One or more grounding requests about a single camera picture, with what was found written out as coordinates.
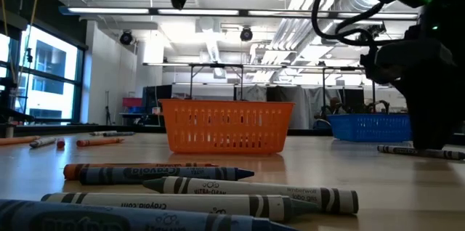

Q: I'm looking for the orange plastic basket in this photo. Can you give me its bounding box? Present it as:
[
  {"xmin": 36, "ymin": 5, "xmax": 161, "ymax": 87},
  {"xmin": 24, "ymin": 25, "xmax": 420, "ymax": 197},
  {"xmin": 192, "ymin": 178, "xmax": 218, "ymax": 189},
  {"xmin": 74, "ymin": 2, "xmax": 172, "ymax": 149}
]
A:
[{"xmin": 158, "ymin": 99, "xmax": 296, "ymax": 155}]

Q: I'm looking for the black metal station frame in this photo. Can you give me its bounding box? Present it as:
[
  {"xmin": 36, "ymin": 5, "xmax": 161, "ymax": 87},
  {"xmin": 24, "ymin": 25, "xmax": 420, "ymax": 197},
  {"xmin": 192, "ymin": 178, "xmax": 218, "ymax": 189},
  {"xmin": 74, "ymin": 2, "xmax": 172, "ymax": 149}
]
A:
[
  {"xmin": 321, "ymin": 65, "xmax": 379, "ymax": 115},
  {"xmin": 188, "ymin": 62, "xmax": 245, "ymax": 102}
]

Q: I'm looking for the yellow cable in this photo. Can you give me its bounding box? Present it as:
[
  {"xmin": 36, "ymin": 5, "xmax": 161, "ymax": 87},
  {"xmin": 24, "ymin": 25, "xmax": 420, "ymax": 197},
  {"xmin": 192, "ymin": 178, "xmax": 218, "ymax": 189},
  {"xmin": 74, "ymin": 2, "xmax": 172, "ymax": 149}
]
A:
[{"xmin": 0, "ymin": 0, "xmax": 44, "ymax": 83}]

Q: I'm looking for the round black spotlight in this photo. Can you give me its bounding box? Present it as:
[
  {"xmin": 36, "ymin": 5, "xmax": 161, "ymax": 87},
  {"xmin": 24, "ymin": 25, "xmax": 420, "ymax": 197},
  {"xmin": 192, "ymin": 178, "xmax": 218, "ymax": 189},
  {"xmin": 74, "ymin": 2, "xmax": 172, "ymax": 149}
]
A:
[
  {"xmin": 239, "ymin": 26, "xmax": 254, "ymax": 42},
  {"xmin": 119, "ymin": 31, "xmax": 134, "ymax": 46}
]

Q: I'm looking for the black ceiling camera cluster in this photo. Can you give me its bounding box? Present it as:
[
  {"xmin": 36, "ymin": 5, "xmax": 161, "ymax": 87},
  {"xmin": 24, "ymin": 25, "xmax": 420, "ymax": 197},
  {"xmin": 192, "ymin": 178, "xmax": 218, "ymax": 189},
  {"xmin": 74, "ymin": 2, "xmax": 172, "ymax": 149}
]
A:
[{"xmin": 357, "ymin": 23, "xmax": 387, "ymax": 45}]

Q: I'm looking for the large window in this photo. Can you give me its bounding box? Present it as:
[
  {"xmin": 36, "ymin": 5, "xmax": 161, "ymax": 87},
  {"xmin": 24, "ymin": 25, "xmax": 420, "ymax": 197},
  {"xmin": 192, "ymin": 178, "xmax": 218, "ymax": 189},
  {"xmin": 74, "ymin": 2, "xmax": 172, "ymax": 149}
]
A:
[{"xmin": 0, "ymin": 23, "xmax": 85, "ymax": 125}]

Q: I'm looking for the blue plastic basket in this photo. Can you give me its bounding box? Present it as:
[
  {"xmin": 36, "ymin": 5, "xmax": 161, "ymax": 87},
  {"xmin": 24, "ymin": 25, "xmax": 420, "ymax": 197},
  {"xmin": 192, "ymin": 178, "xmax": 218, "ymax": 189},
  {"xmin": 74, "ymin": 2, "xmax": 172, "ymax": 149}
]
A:
[{"xmin": 326, "ymin": 113, "xmax": 413, "ymax": 143}]

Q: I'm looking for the grey cover cloth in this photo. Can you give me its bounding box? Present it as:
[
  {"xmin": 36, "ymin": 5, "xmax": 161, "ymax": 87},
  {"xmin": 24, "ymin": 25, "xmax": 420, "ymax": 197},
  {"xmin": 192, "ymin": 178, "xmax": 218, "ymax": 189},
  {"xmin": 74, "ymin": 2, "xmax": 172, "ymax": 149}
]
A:
[
  {"xmin": 290, "ymin": 85, "xmax": 330, "ymax": 130},
  {"xmin": 243, "ymin": 84, "xmax": 268, "ymax": 102}
]

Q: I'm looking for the black aluminium table frame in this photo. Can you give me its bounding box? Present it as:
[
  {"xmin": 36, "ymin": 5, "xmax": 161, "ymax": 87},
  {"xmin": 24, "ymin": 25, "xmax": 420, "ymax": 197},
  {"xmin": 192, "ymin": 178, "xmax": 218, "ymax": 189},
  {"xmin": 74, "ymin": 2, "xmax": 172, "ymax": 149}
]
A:
[{"xmin": 0, "ymin": 123, "xmax": 465, "ymax": 144}]

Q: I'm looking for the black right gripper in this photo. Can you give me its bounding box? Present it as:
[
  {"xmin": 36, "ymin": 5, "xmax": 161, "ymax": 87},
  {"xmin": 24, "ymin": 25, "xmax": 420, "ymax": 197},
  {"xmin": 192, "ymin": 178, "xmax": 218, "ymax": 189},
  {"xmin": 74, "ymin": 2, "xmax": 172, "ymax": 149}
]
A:
[{"xmin": 359, "ymin": 38, "xmax": 463, "ymax": 150}]

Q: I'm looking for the black tripod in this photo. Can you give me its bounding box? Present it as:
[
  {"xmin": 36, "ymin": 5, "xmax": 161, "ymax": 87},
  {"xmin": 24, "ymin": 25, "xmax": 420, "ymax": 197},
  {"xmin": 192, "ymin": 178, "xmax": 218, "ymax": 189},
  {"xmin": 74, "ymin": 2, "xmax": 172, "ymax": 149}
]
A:
[{"xmin": 104, "ymin": 91, "xmax": 112, "ymax": 126}]

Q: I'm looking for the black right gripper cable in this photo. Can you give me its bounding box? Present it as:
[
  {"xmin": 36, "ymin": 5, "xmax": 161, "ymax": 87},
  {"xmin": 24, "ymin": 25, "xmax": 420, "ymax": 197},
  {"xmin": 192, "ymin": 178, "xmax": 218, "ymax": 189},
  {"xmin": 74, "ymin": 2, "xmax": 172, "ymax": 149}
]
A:
[{"xmin": 311, "ymin": 0, "xmax": 387, "ymax": 47}]

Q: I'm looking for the person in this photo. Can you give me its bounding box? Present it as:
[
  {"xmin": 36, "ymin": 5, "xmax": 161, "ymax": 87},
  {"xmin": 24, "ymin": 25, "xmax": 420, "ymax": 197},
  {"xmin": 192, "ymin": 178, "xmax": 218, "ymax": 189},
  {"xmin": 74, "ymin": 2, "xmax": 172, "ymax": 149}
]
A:
[{"xmin": 326, "ymin": 97, "xmax": 342, "ymax": 116}]

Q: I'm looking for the white ceiling pipe bundle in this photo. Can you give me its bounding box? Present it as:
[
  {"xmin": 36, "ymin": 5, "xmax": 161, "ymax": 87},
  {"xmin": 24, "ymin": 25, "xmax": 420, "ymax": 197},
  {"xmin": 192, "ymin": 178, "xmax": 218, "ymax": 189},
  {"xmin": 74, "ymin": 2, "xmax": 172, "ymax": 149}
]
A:
[{"xmin": 270, "ymin": 0, "xmax": 335, "ymax": 52}]

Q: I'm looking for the red storage bin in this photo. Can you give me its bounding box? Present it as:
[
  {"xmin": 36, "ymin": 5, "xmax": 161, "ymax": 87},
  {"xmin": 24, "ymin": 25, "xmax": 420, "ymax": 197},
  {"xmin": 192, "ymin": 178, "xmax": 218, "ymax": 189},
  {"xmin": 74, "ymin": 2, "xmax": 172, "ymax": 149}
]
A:
[{"xmin": 122, "ymin": 97, "xmax": 145, "ymax": 108}]

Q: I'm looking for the dark office partition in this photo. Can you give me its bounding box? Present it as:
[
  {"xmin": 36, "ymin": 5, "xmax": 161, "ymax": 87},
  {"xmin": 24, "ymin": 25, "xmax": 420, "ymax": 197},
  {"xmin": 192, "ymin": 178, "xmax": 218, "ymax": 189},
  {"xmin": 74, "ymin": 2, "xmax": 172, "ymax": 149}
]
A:
[{"xmin": 142, "ymin": 84, "xmax": 174, "ymax": 116}]

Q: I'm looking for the white LED light strip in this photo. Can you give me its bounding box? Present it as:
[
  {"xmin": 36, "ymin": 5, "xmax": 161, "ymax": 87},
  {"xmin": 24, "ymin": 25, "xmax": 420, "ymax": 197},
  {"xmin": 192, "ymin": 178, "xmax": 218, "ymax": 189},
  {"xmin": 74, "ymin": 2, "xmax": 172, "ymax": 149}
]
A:
[
  {"xmin": 337, "ymin": 12, "xmax": 419, "ymax": 20},
  {"xmin": 248, "ymin": 9, "xmax": 330, "ymax": 17},
  {"xmin": 68, "ymin": 7, "xmax": 150, "ymax": 15},
  {"xmin": 158, "ymin": 8, "xmax": 240, "ymax": 16}
]

